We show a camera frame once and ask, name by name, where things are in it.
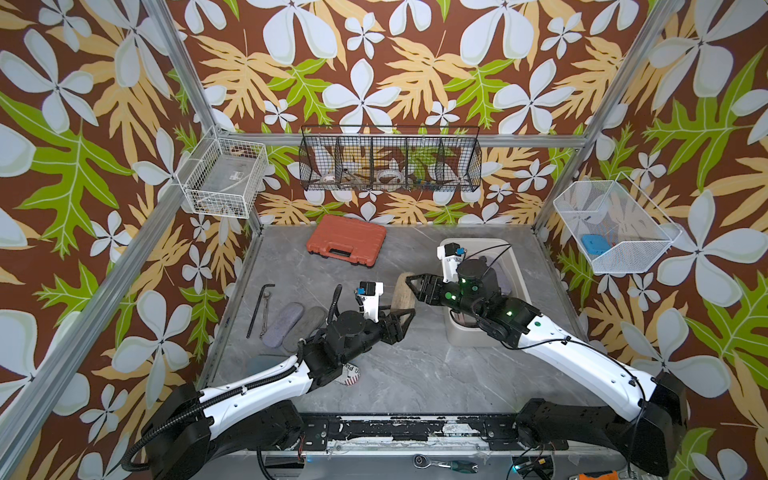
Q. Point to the red plastic tool case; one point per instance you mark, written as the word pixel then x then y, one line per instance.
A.
pixel 347 239

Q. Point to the black wire basket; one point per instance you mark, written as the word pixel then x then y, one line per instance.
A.
pixel 391 158

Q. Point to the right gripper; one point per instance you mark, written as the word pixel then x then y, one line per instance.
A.
pixel 430 281

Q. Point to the white mesh basket right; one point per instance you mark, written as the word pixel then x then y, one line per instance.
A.
pixel 637 227

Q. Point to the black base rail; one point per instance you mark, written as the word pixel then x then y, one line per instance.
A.
pixel 494 432

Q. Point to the blue object in basket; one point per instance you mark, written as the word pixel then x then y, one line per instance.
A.
pixel 595 245

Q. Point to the flag print glasses case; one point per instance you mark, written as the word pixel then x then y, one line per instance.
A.
pixel 350 375

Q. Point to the dark grey glasses case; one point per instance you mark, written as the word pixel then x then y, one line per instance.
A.
pixel 312 319

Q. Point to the ratchet wrench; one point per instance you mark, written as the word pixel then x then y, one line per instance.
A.
pixel 458 466

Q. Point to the cream plastic storage box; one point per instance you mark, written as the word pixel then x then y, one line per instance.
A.
pixel 510 280

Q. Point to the tan glasses case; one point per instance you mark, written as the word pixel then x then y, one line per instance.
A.
pixel 403 298

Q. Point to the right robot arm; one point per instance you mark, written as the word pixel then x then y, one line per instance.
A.
pixel 643 416

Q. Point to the white wire basket left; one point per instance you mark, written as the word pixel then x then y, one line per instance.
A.
pixel 221 175

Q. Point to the slate blue glasses case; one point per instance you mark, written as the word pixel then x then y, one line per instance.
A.
pixel 262 363

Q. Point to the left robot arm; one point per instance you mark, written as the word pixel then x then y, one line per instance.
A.
pixel 194 427

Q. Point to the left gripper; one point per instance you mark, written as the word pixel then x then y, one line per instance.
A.
pixel 393 331

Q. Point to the purple glasses case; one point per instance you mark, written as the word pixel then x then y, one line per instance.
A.
pixel 285 321

